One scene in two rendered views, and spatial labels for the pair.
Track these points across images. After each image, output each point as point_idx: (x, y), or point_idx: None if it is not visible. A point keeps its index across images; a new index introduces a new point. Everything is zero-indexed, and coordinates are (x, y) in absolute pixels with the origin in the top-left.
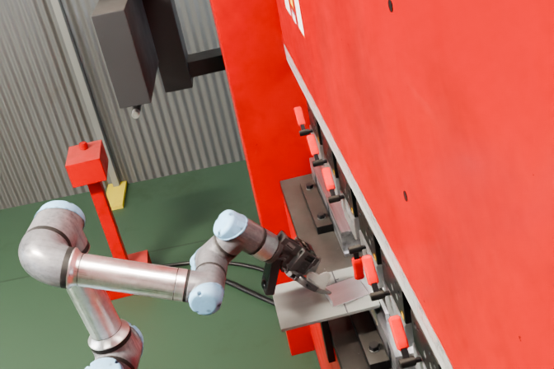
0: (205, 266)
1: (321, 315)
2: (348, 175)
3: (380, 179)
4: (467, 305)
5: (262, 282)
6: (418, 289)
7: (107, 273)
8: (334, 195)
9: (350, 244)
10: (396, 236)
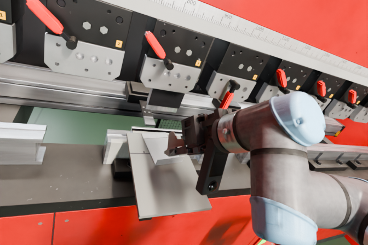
0: (346, 184)
1: (192, 171)
2: (217, 22)
3: None
4: None
5: (215, 185)
6: (352, 50)
7: None
8: (168, 60)
9: (37, 149)
10: (341, 29)
